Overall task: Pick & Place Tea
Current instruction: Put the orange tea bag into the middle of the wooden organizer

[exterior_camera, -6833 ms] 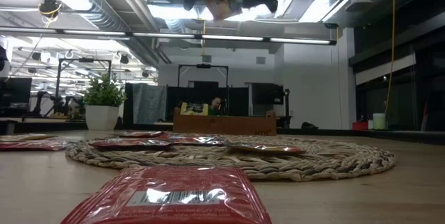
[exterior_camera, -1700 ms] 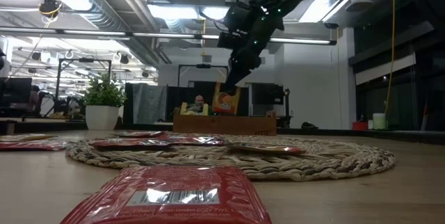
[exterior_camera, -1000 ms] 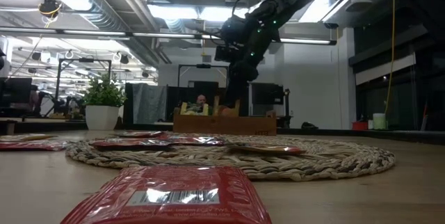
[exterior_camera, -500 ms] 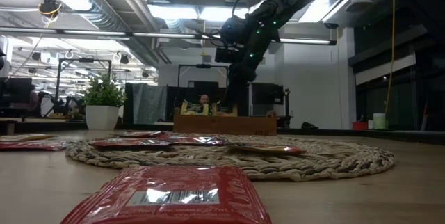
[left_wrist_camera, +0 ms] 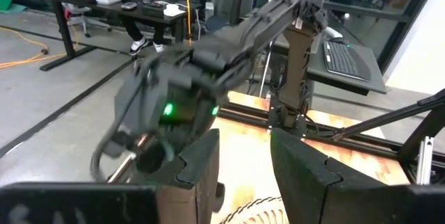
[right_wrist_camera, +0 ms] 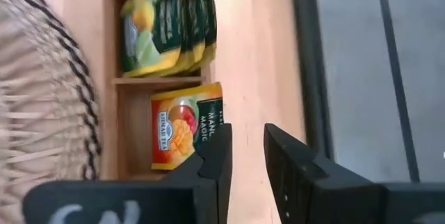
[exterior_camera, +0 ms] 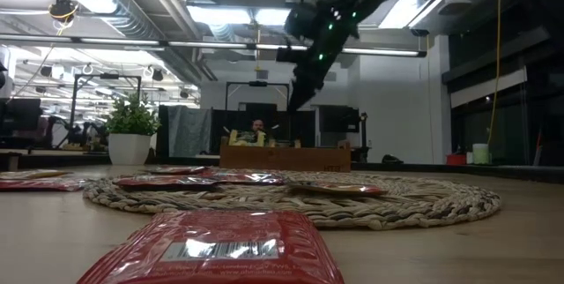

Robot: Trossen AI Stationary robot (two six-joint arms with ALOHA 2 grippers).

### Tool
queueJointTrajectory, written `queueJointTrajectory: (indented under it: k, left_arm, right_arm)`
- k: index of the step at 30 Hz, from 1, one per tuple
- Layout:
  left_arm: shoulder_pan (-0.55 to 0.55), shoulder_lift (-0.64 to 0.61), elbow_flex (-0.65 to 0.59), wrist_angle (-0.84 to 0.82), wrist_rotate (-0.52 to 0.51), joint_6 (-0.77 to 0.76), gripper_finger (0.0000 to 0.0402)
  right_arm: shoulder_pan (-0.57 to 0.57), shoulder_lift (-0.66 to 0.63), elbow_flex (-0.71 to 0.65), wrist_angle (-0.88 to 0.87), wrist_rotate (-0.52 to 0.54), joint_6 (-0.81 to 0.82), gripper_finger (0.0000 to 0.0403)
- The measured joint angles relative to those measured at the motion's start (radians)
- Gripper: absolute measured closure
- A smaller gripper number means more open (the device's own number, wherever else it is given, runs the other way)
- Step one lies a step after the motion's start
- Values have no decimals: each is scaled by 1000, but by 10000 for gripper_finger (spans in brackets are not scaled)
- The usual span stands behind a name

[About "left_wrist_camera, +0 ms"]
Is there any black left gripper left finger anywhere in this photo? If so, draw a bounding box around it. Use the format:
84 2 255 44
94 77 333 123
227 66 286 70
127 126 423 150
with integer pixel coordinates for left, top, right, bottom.
0 128 221 224

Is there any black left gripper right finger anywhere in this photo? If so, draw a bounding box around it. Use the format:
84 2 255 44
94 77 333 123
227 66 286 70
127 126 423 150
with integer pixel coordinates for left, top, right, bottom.
269 128 445 224

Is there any round woven placemat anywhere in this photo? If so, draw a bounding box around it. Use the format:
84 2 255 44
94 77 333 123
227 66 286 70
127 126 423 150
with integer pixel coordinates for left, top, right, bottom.
218 195 290 224

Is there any small black box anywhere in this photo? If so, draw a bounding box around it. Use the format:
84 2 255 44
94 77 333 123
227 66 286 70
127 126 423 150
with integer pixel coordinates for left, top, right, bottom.
141 0 167 19

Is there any white desk item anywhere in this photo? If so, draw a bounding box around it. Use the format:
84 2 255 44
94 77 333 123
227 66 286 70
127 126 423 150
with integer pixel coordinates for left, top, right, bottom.
162 3 188 17

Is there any dark grey desk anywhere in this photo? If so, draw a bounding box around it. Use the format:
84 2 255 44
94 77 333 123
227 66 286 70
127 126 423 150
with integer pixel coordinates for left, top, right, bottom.
6 0 203 72
270 25 389 97

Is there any grey office chair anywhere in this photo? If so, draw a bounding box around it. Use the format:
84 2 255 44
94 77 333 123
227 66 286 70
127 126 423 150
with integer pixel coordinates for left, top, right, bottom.
64 3 114 40

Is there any black keyboard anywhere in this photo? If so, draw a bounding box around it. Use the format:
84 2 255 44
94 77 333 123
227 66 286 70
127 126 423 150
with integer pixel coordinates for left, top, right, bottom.
322 39 372 83

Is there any yellow hanging cord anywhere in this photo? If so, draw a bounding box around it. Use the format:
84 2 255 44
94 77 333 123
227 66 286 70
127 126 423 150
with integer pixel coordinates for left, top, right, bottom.
181 0 195 48

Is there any silver aluminium bracket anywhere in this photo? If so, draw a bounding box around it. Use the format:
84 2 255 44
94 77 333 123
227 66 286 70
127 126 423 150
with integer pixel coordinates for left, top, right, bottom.
416 135 435 186

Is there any black aluminium table frame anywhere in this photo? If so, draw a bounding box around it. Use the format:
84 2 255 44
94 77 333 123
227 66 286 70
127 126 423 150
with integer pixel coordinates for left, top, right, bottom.
215 90 445 186

